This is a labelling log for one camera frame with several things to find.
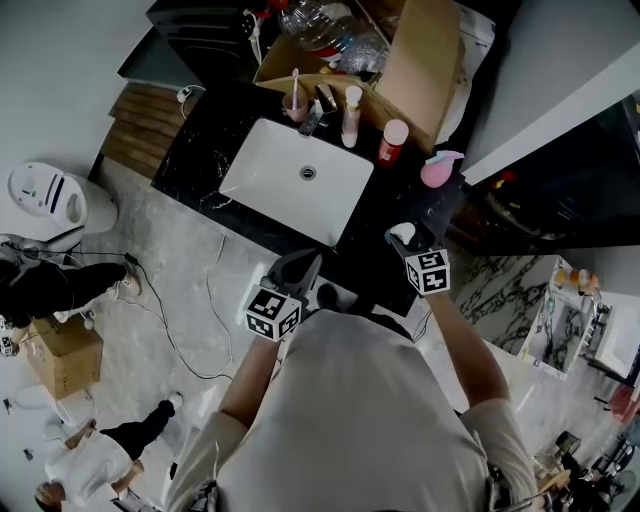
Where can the red plastic item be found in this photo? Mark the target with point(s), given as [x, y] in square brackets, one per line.
[277, 5]

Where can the person's light shirt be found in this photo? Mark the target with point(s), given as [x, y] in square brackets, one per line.
[350, 425]

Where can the small closed cardboard box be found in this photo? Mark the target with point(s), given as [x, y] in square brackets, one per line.
[70, 365]

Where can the clear glass bottle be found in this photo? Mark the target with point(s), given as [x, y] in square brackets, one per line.
[312, 120]

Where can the white sink basin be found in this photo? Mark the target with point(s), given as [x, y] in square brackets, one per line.
[280, 170]

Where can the white charger plug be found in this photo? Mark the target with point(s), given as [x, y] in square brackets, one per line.
[185, 93]

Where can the black marble vanity table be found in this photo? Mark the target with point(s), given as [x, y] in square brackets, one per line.
[200, 160]

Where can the crumpled clear plastic bottle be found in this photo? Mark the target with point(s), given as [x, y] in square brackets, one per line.
[365, 52]

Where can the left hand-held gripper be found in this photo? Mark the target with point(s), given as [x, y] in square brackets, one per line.
[272, 312]

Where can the pink spray bottle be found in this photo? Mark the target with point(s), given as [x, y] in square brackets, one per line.
[434, 172]

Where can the large open cardboard box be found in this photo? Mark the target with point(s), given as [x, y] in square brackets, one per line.
[420, 75]

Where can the pale pink pump bottle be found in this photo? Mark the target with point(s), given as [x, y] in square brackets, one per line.
[351, 125]

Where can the large black washing machine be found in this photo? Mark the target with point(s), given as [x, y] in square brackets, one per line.
[575, 190]

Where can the white metal rack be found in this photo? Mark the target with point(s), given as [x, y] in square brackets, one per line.
[615, 340]

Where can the brown wooden steps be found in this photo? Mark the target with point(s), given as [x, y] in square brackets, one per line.
[140, 135]

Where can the white ceramic fixture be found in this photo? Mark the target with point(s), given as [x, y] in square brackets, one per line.
[37, 400]

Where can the pink toothbrush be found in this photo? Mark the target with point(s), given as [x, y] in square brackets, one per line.
[295, 85]

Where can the person's left forearm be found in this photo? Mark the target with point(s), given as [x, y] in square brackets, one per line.
[255, 380]

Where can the red liquid bottle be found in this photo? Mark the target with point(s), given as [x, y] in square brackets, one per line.
[390, 150]

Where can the marble pattern cabinet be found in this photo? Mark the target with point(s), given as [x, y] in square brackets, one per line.
[500, 295]

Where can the person's right forearm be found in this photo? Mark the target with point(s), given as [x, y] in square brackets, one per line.
[465, 350]

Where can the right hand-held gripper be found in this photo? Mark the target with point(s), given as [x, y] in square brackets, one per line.
[430, 272]

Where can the pink toothbrush cup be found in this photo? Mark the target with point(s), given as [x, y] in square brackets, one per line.
[295, 111]

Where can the white cylindrical machine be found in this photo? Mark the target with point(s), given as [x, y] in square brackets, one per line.
[95, 210]

